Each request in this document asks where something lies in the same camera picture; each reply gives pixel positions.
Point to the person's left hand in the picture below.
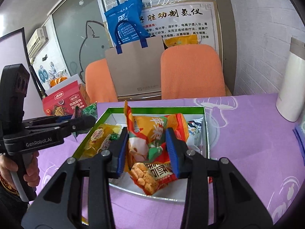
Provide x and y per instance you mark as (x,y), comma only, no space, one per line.
(32,177)

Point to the blue tote bag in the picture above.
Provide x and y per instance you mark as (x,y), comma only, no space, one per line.
(126,16)

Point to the red cracker box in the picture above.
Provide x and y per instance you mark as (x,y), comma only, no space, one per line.
(63,98)

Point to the brown paper bag blue handles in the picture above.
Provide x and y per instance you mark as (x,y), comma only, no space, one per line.
(135,66)

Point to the white blue snack bag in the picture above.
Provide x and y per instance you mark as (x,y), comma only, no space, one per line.
(195,138)

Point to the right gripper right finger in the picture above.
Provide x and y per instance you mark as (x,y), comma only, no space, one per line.
(217,195)

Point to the white thermos jug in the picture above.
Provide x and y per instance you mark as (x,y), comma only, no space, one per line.
(290,101)

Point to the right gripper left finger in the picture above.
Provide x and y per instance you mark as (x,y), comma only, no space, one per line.
(59,204)

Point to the purple tablecloth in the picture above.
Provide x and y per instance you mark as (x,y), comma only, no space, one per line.
(250,132)

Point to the green and white cardboard box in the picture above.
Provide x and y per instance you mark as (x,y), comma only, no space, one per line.
(175,191)

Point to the orange rice cracker bag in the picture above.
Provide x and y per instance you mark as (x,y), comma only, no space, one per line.
(147,159)

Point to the green snack bag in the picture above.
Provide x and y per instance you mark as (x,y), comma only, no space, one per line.
(90,110)

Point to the left orange chair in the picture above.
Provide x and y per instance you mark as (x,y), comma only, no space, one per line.
(98,82)

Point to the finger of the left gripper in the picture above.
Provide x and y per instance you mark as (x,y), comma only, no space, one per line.
(46,120)
(76,126)

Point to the wall air conditioner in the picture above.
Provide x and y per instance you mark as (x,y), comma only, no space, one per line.
(37,41)

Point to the yellow snack bag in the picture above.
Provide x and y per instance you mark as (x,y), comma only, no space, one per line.
(101,139)

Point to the right orange chair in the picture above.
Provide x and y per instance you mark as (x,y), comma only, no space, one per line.
(191,71)

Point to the white poster Chinese text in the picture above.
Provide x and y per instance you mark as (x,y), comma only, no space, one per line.
(197,17)

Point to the orange chair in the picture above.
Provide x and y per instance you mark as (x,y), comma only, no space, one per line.
(98,82)
(191,71)

